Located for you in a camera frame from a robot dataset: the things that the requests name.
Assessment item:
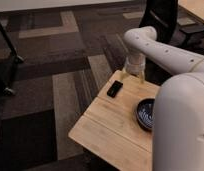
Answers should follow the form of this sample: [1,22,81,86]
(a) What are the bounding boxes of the black office chair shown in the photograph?
[139,0,204,48]

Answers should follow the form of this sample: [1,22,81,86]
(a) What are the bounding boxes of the small black rectangular device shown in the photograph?
[107,80,123,98]

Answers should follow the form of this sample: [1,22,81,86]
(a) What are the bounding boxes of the dark blue patterned bowl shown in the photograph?
[136,98,155,132]

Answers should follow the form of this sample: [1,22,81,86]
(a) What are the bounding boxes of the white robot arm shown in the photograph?
[124,26,204,171]

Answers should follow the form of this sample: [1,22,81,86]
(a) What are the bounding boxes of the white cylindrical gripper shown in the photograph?
[120,53,146,84]

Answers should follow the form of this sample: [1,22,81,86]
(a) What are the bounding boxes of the black metal stand legs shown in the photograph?
[0,14,26,97]

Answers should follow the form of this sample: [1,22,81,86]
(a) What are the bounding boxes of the light wooden desk corner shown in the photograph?
[178,0,204,23]

